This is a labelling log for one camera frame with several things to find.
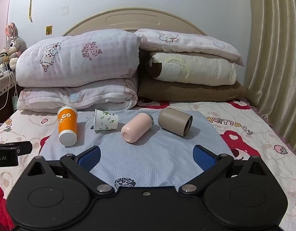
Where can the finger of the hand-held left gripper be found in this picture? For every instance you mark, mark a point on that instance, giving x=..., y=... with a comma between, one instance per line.
x=20, y=148

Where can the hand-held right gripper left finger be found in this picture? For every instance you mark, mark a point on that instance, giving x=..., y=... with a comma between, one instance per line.
x=89, y=159

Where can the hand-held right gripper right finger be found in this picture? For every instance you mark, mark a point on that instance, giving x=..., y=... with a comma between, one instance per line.
x=203, y=158

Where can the white leaf-print paper cup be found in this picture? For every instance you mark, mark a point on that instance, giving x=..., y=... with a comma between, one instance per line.
x=107, y=121

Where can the orange and white cup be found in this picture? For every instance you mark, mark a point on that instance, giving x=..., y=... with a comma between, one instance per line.
x=67, y=122

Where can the tan cup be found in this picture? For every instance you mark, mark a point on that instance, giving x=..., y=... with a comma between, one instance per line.
x=173, y=121

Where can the pink cup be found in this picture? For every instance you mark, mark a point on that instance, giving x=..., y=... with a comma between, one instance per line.
x=134, y=128

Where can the pale green tag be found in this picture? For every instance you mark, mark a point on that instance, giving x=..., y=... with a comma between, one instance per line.
x=14, y=103

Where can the light blue mat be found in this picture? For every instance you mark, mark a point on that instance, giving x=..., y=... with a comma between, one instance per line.
x=150, y=156

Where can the bedside table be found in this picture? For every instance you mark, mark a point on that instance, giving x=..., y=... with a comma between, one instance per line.
x=2, y=89

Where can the folded pink floral quilt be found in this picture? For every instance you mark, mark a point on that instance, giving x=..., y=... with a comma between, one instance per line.
x=73, y=97

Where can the brown pillow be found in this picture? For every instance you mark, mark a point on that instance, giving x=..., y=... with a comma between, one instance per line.
x=186, y=91

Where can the white charger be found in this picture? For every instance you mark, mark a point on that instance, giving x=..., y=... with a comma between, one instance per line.
x=4, y=67

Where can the cream folded blanket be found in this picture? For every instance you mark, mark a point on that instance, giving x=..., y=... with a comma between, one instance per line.
x=201, y=71

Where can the large pink checked quilt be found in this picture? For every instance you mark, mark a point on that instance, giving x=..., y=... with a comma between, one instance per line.
x=85, y=57

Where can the grey rabbit plush toy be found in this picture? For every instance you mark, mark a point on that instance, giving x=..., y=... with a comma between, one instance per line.
x=14, y=42

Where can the pink printed pillow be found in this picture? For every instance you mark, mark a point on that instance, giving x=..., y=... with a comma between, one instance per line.
x=186, y=42

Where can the beige curtain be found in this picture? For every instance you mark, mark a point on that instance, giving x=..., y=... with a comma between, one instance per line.
x=275, y=65

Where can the pink hanging cloth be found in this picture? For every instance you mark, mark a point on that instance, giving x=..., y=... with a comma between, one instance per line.
x=1, y=19

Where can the yellow hanging ribbon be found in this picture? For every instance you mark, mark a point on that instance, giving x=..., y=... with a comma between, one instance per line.
x=30, y=4

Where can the beige headboard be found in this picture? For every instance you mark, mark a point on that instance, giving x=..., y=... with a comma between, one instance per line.
x=133, y=20

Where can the yellow wall sticker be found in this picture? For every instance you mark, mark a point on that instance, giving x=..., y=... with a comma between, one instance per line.
x=48, y=29

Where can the white wall switch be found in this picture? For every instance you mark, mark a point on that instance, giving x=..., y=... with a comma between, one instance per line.
x=66, y=10

